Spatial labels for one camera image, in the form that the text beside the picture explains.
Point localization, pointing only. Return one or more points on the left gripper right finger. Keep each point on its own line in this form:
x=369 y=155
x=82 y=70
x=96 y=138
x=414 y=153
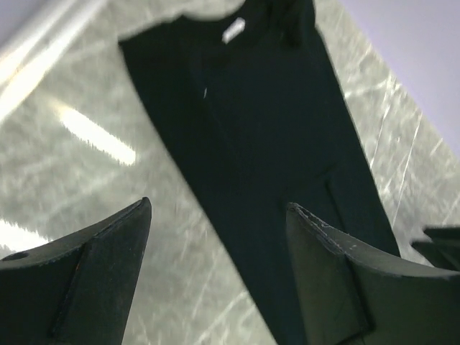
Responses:
x=353 y=293

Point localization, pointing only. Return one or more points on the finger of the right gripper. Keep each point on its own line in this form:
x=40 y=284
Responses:
x=442 y=251

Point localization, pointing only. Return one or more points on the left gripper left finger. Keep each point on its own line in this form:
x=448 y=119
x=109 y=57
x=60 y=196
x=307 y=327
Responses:
x=77 y=289

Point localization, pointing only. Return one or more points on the black t shirt blue logo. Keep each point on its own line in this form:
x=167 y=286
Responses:
x=250 y=109

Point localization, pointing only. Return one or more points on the aluminium frame rail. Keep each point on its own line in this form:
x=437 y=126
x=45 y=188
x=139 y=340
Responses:
x=34 y=36

